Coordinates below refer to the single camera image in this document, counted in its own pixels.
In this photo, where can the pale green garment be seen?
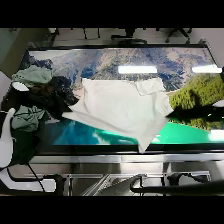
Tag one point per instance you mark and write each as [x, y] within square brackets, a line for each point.
[26, 118]
[33, 76]

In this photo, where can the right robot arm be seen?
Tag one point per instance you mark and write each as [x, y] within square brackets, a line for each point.
[187, 189]

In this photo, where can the black garment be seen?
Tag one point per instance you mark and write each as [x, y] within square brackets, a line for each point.
[50, 97]

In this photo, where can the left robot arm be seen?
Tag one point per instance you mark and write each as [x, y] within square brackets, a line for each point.
[6, 146]

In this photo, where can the dark green garment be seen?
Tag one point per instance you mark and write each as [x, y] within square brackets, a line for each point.
[25, 146]

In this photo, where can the white T-shirt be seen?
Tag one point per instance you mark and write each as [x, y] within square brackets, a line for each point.
[116, 110]

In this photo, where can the black office chair base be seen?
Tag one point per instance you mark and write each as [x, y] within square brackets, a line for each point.
[178, 32]

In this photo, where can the silver frame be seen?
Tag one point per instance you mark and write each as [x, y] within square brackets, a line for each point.
[100, 159]

